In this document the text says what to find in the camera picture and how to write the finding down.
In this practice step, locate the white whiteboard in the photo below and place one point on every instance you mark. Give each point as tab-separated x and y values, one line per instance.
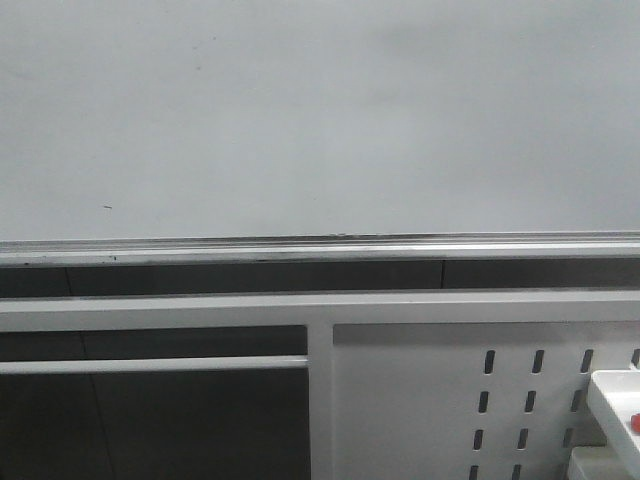
178	119

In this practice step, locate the white perforated metal panel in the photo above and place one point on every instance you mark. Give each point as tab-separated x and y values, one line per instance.
469	401

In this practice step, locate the white plastic bin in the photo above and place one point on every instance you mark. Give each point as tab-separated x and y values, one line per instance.
613	398
596	463

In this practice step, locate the lower white plastic bin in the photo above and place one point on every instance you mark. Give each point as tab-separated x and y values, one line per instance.
596	463

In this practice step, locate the small red object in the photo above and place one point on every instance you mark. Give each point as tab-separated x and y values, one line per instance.
635	423

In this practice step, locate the aluminium whiteboard tray rail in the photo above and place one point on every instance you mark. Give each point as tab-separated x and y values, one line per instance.
53	253

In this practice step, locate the white metal frame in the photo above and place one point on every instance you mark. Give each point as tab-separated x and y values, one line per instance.
320	313

